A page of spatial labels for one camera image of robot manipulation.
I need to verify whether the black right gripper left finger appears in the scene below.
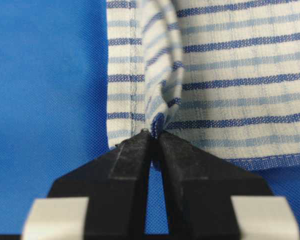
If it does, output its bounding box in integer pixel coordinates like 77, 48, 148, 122
47, 130, 151, 240

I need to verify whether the blue white striped towel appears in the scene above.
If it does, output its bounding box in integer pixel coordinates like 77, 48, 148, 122
106, 0, 300, 171

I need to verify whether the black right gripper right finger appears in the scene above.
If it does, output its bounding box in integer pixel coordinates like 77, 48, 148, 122
158, 131, 273, 240

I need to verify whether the blue table cloth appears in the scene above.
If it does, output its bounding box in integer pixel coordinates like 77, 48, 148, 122
0, 0, 300, 237

